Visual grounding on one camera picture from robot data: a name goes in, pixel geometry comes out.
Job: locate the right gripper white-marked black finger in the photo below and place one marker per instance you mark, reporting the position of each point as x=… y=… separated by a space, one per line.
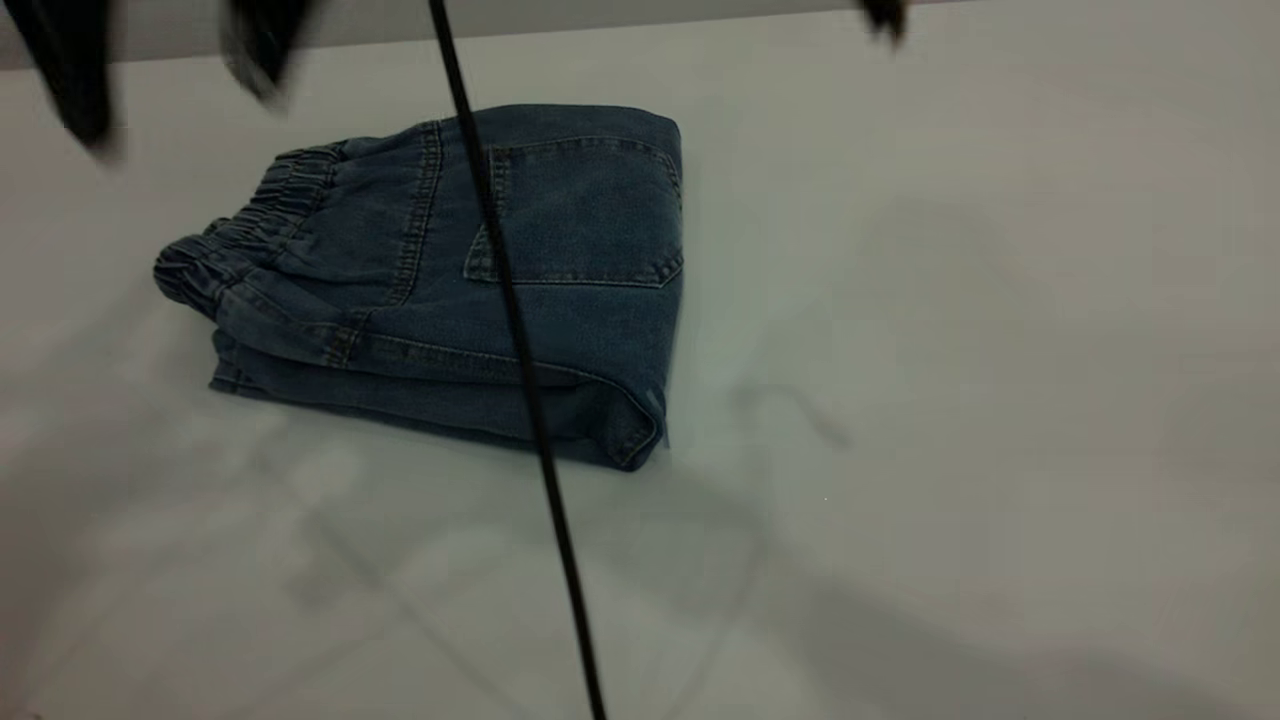
x=265 y=40

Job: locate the blue denim shorts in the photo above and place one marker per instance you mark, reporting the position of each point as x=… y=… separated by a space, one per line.
x=350 y=260

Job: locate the right gripper plain black finger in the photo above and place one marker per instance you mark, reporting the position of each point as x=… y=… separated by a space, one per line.
x=70 y=70

